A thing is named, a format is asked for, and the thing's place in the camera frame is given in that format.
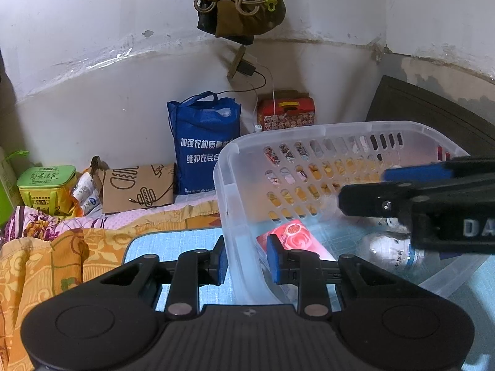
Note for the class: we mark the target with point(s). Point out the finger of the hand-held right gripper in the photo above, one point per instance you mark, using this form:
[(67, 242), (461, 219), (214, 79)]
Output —
[(417, 172), (367, 199)]

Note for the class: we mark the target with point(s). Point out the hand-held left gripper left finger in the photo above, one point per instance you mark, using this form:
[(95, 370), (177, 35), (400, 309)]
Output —
[(221, 259)]

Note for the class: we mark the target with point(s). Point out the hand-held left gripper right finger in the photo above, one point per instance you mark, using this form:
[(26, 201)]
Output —
[(272, 259)]

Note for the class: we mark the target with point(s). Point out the red tissue pack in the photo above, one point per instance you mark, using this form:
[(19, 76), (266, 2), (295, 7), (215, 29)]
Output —
[(297, 235)]

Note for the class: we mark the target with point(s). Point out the clear bottle with white label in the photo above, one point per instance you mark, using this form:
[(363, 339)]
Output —
[(383, 253)]

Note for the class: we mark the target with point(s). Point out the clear plastic basket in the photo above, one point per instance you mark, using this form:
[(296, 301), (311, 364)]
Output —
[(239, 185)]

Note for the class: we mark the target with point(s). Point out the dark wooden headboard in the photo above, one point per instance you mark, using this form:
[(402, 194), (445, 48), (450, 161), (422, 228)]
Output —
[(425, 104)]

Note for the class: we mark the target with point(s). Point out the red tin box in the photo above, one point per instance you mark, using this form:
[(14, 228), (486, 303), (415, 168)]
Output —
[(286, 118)]

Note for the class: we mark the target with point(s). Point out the brown paper bag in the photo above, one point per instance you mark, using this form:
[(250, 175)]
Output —
[(123, 189)]

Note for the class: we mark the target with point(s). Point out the blue tote bag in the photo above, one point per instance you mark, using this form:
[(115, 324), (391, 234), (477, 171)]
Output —
[(201, 131)]

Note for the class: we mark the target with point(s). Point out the white snack packets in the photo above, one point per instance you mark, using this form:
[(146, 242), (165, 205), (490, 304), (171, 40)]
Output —
[(87, 197)]

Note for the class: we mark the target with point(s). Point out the black charger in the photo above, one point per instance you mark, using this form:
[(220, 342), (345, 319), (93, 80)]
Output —
[(245, 68)]

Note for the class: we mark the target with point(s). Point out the orange patterned blanket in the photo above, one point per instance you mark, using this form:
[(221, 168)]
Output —
[(38, 270)]

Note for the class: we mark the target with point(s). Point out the purple floral sheet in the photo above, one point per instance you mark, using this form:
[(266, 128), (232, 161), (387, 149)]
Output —
[(34, 224)]

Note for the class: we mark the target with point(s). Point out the green tin box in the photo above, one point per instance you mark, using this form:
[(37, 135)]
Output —
[(46, 179)]

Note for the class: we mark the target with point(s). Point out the light green carton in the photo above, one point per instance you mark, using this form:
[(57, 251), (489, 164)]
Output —
[(6, 189)]

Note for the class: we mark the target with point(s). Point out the wooden wall block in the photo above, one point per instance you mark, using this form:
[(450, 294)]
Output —
[(234, 65)]

